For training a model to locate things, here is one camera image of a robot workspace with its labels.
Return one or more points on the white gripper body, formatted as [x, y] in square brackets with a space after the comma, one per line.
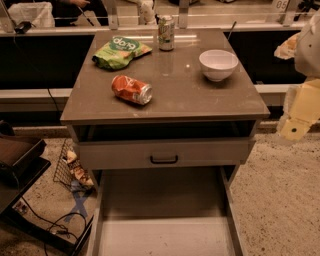
[309, 50]

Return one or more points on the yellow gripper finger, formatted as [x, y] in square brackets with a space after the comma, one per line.
[301, 110]
[287, 49]

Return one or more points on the crushed red coke can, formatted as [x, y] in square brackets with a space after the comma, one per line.
[131, 89]

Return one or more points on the green white soda can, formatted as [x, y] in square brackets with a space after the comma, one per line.
[166, 28]

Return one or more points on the white ceramic bowl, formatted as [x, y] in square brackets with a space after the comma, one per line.
[217, 65]

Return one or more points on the grey drawer cabinet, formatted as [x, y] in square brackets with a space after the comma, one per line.
[185, 105]

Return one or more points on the green chip bag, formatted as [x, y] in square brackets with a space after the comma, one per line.
[119, 52]

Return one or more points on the open bottom drawer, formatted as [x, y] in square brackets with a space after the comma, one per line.
[165, 212]

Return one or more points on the snack packet in basket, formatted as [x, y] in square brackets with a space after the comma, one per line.
[77, 170]

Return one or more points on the blue tape cross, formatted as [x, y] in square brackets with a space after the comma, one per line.
[80, 195]

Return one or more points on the white plastic bag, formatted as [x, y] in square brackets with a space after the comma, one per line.
[38, 14]

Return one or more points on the middle drawer with black handle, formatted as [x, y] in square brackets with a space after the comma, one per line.
[138, 154]

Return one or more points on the wire mesh basket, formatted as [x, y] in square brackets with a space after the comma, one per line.
[62, 173]

